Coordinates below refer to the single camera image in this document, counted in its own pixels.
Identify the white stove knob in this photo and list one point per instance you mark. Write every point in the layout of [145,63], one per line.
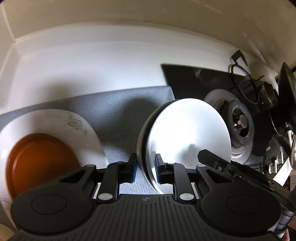
[276,161]

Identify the black pot support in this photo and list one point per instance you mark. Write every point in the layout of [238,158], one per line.
[248,84]

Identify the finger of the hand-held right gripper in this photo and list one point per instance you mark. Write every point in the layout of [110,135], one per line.
[210,158]

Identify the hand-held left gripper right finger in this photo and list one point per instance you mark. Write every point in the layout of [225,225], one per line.
[158,169]

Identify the white square floral plate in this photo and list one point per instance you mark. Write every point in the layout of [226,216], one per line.
[53,120]

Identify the silver gas burner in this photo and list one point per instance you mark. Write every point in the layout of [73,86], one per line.
[233,120]

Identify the brown round plate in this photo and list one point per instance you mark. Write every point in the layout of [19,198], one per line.
[39,157]

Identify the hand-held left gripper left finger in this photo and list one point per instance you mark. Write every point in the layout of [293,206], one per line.
[133,171]

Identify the black glass gas stove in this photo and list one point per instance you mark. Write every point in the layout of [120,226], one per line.
[180,78]

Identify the grey dish mat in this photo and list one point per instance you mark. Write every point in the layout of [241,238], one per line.
[115,104]

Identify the dark cooking pan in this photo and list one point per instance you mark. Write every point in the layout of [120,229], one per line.
[286,92]

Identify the plain white bowl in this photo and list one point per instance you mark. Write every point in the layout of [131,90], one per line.
[189,129]

